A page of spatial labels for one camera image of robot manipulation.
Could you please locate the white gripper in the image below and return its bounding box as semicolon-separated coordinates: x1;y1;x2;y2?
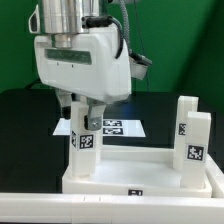
34;26;131;131

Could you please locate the white fence bar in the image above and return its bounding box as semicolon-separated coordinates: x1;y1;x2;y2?
206;155;224;199
0;193;224;224

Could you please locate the white front fence bar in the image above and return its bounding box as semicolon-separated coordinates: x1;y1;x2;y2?
0;193;224;224

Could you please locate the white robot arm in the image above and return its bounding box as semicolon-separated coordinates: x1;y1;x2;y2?
29;0;152;131

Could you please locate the paper sheet with markers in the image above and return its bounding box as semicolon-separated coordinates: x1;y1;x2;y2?
53;118;146;137

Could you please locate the white desk top tray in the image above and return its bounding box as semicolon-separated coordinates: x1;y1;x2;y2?
62;145;212;198

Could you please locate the white right fence bar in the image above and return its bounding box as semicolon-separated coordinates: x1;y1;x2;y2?
206;155;224;199

